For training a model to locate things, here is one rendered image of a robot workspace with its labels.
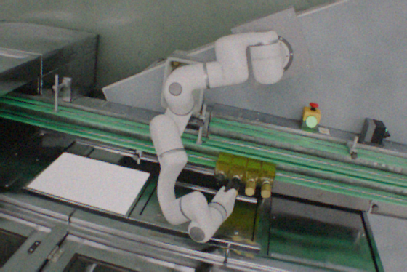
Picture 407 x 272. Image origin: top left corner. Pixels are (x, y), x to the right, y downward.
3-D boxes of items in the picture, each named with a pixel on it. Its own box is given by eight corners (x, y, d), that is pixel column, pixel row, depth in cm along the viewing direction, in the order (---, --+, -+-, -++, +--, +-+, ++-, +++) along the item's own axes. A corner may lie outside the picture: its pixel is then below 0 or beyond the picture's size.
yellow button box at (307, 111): (300, 120, 171) (301, 126, 165) (304, 104, 168) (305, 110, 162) (315, 123, 171) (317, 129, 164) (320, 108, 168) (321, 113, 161)
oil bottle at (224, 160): (219, 155, 170) (211, 179, 151) (222, 142, 168) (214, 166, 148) (232, 158, 170) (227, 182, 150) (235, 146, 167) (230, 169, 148)
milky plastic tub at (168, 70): (165, 101, 179) (159, 108, 171) (171, 52, 170) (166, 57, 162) (203, 109, 177) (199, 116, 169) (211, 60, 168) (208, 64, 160)
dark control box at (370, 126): (360, 133, 169) (363, 140, 161) (365, 116, 165) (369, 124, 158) (377, 137, 168) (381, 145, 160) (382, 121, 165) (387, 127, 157)
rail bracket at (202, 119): (198, 136, 168) (192, 148, 157) (204, 97, 161) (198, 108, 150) (205, 137, 168) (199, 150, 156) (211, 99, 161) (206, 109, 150)
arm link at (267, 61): (258, 78, 141) (252, 88, 126) (253, 41, 137) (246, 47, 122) (285, 76, 138) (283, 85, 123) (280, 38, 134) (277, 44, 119)
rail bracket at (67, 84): (69, 99, 184) (44, 115, 163) (70, 65, 177) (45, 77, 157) (78, 100, 183) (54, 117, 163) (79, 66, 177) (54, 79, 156)
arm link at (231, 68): (209, 85, 134) (202, 38, 130) (280, 75, 133) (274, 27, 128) (210, 91, 125) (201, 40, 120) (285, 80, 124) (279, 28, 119)
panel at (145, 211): (62, 156, 173) (22, 193, 142) (62, 149, 172) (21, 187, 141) (264, 203, 164) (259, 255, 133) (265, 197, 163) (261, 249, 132)
